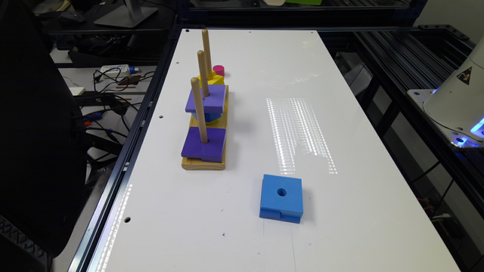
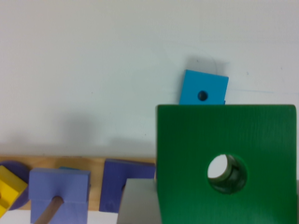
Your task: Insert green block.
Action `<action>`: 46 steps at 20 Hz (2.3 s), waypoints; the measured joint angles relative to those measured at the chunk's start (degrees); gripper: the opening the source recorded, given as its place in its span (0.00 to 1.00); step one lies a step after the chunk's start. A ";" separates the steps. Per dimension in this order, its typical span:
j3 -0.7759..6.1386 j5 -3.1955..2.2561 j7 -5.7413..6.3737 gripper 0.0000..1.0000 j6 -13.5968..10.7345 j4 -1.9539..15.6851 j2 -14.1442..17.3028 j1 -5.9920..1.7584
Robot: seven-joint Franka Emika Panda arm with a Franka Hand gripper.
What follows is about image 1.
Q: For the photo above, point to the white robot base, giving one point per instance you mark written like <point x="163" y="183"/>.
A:
<point x="456" y="106"/>

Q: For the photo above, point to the dark purple square block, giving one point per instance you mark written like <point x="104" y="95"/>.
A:
<point x="212" y="151"/>

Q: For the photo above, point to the blue block under purple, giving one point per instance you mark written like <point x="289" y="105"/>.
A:
<point x="211" y="117"/>

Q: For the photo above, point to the light purple square block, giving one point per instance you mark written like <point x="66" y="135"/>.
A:
<point x="214" y="103"/>

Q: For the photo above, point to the yellow block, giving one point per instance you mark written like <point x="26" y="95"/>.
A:
<point x="216" y="79"/>

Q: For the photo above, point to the magenta round block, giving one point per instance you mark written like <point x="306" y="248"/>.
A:
<point x="219" y="70"/>

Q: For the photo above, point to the blue square block with hole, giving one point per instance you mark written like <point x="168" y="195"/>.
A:
<point x="281" y="199"/>

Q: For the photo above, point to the middle wooden peg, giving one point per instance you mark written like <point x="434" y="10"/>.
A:
<point x="203" y="73"/>

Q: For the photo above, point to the wooden peg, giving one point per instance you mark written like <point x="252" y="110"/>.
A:
<point x="206" y="48"/>
<point x="198" y="103"/>
<point x="203" y="73"/>

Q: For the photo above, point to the wooden peg board base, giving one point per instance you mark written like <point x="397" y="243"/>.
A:
<point x="198" y="164"/>

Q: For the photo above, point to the front wooden peg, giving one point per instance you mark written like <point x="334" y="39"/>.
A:
<point x="198" y="103"/>

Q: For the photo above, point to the rear wooden peg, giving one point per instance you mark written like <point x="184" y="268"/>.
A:
<point x="206" y="48"/>

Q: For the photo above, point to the white power strip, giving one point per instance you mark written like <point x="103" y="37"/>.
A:
<point x="119" y="70"/>

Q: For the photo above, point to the silver monitor stand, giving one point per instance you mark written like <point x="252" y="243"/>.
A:
<point x="127" y="16"/>

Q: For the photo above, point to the black office chair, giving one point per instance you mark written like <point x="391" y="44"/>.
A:
<point x="43" y="164"/>

